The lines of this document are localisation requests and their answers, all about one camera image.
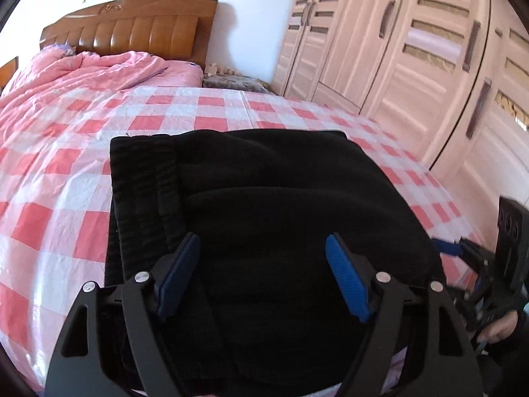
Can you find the person's right forearm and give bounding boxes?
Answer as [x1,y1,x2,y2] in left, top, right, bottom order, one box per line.
[481,309,529,385]

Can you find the pink wooden wardrobe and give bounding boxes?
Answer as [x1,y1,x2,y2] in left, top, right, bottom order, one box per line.
[273,0,529,232]

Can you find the pink checkered bed sheet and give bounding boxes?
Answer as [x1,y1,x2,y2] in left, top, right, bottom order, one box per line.
[0,85,476,393]

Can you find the pink quilt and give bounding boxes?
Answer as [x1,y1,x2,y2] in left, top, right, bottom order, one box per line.
[0,45,204,110]

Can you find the dark long wardrobe handle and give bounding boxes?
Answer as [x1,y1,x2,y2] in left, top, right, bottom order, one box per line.
[462,21,482,72]
[379,0,396,39]
[466,78,492,140]

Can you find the wooden padded headboard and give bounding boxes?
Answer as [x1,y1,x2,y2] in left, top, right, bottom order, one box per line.
[39,0,219,67]

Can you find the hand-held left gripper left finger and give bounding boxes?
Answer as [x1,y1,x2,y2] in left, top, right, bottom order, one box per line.
[45,232,202,397]

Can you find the black pants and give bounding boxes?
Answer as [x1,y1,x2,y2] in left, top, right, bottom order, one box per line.
[103,129,448,394]

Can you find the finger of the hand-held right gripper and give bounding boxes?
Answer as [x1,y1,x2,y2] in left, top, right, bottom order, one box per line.
[432,237,497,274]
[448,285,499,334]

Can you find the person's right hand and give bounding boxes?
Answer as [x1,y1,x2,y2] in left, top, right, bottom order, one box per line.
[475,312,518,345]

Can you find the dark floral pillow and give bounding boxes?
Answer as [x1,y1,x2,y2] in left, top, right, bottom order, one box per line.
[202,72,275,94]

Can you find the wooden bedside cabinet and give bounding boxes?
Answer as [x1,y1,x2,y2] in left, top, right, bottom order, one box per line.
[0,56,20,92]

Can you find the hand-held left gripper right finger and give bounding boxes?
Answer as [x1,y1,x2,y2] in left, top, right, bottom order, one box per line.
[325,232,484,397]

